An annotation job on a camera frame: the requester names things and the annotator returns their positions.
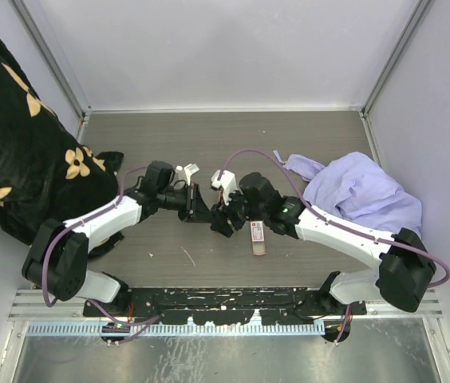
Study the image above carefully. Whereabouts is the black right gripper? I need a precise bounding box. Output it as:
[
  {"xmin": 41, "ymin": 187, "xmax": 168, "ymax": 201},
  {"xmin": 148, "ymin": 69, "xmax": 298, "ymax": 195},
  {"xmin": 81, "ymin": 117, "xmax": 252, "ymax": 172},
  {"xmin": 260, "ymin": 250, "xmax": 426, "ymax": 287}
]
[{"xmin": 211, "ymin": 183, "xmax": 267, "ymax": 236}]

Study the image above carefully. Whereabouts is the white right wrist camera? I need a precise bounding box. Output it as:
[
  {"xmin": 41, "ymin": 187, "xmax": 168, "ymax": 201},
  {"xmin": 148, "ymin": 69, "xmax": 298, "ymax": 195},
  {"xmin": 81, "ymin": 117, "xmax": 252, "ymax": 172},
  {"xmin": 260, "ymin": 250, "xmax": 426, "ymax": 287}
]
[{"xmin": 210, "ymin": 170, "xmax": 239, "ymax": 206}]

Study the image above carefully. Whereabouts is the white slotted cable duct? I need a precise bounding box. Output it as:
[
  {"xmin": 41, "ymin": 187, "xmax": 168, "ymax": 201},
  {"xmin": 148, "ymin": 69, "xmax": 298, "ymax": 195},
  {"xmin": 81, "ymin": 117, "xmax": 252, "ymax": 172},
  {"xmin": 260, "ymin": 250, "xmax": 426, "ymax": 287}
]
[{"xmin": 26, "ymin": 320, "xmax": 326, "ymax": 338}]

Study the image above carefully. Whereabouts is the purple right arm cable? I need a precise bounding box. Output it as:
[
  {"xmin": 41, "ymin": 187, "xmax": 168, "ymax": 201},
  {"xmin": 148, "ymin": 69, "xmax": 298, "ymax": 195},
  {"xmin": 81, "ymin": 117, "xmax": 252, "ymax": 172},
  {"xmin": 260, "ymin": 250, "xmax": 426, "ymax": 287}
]
[{"xmin": 223, "ymin": 148, "xmax": 450, "ymax": 344}]

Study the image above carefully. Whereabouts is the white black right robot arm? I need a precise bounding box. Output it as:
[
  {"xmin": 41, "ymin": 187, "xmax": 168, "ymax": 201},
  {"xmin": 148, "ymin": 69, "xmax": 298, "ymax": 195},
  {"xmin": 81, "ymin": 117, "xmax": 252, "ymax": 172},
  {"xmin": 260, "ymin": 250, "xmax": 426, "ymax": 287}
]
[{"xmin": 211, "ymin": 171, "xmax": 436, "ymax": 314}]

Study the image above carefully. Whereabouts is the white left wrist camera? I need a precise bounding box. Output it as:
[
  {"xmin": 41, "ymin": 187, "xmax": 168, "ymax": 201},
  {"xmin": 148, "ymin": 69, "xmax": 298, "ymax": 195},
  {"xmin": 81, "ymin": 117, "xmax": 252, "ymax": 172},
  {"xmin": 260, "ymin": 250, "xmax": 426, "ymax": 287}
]
[{"xmin": 174, "ymin": 164, "xmax": 199, "ymax": 186}]

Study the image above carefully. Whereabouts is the black floral blanket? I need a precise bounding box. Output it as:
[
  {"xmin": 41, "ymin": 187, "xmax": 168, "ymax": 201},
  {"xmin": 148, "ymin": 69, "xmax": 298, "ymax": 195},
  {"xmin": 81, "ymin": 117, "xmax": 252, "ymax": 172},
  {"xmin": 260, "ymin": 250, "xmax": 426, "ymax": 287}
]
[{"xmin": 0, "ymin": 39, "xmax": 124, "ymax": 246}]

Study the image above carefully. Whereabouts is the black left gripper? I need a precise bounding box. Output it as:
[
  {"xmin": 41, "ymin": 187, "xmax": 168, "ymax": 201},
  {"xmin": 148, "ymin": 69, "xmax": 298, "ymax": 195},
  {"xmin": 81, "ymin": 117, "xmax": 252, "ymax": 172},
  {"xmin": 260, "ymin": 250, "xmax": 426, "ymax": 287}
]
[{"xmin": 157, "ymin": 182, "xmax": 214, "ymax": 223}]

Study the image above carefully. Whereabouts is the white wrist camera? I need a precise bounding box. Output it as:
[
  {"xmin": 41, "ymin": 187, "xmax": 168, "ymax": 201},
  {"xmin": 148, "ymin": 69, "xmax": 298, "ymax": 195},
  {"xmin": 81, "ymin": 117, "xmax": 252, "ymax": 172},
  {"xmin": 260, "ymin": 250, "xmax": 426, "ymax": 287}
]
[
  {"xmin": 174, "ymin": 164, "xmax": 199, "ymax": 186},
  {"xmin": 210, "ymin": 170, "xmax": 239, "ymax": 206}
]

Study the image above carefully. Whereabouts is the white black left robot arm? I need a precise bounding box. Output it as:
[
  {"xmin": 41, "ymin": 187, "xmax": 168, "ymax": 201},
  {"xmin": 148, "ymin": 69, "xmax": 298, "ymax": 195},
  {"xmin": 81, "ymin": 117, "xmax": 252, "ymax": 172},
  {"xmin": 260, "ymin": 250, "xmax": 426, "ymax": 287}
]
[{"xmin": 22, "ymin": 161, "xmax": 212, "ymax": 316}]

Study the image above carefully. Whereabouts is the lavender crumpled cloth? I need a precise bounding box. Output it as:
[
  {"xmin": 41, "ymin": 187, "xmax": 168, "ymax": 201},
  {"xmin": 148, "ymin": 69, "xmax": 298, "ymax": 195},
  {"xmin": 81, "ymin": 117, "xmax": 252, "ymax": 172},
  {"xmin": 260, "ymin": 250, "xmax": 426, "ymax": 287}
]
[{"xmin": 282, "ymin": 152, "xmax": 423, "ymax": 235}]

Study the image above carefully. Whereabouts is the aluminium front rail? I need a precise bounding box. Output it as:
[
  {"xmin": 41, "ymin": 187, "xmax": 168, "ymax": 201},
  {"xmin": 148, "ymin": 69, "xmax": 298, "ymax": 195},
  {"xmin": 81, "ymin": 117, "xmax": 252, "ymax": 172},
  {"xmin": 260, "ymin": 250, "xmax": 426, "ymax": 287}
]
[{"xmin": 7, "ymin": 289, "xmax": 443, "ymax": 322}]

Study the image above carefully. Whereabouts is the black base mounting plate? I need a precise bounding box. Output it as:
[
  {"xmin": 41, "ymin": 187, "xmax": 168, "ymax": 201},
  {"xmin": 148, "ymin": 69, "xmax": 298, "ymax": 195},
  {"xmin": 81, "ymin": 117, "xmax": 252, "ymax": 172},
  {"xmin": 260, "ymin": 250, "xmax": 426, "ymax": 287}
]
[{"xmin": 103, "ymin": 287, "xmax": 346, "ymax": 326}]

